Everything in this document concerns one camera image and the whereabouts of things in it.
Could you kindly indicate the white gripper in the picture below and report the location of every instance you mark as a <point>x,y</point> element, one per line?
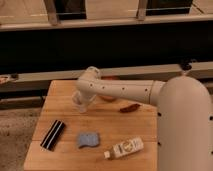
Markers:
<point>79,102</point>

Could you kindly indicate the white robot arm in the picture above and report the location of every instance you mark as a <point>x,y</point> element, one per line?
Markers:
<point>184,115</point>

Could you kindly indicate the blue sponge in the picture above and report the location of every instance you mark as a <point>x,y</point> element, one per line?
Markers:
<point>88,139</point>

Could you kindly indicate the metal railing beam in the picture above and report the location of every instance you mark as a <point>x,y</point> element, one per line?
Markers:
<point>41,80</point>

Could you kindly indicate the brown sausage shaped object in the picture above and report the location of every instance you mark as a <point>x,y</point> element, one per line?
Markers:
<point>130,108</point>

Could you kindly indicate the wooden table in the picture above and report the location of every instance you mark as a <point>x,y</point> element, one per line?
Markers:
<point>103,118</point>

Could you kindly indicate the black striped rectangular case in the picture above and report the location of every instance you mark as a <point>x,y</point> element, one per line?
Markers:
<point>52,135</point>

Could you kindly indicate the white plastic bottle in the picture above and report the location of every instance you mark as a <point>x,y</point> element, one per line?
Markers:
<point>124,148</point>

